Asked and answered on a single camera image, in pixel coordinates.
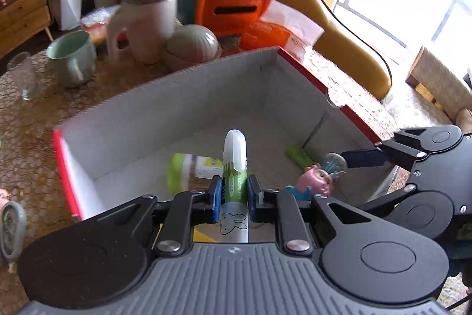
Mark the yellow box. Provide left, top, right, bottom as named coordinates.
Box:
left=193, top=229, right=214, bottom=243

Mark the white green bunny tube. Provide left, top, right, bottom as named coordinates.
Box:
left=220, top=130, right=249, bottom=243

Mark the green lid toothpick jar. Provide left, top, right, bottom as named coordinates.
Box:
left=166, top=153, right=222, bottom=194

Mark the pink pig figure toy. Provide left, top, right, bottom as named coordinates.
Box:
left=285, top=153, right=347, bottom=201

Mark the pink heart shaped box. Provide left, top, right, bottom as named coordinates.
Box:
left=0, top=189, right=10, bottom=211

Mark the red white cardboard box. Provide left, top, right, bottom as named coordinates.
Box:
left=54, top=49, right=395, bottom=219

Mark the orange tissue packet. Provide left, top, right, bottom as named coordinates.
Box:
left=238, top=0, right=324, bottom=62

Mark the yellow giraffe statue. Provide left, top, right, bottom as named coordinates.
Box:
left=279, top=0, right=393, bottom=100

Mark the green ceramic mug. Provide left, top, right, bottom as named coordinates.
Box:
left=46, top=30, right=97, bottom=88

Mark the clear drinking glass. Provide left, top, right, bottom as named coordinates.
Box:
left=7, top=52, right=40, bottom=101

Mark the wooden media sideboard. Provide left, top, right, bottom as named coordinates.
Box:
left=0, top=0, right=53, bottom=58

